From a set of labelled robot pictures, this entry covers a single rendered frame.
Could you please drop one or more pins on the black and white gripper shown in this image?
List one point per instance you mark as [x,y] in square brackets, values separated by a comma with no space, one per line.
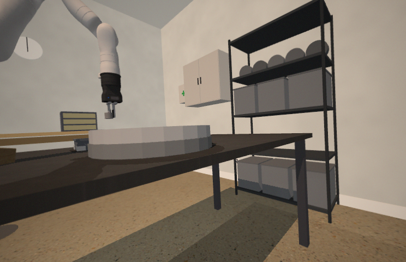
[111,84]

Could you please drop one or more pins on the grey two-compartment bin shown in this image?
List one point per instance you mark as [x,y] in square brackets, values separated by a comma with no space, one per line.
[81,144]

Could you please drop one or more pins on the grey metal bushing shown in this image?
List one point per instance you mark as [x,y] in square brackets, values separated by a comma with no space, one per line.
[108,115]

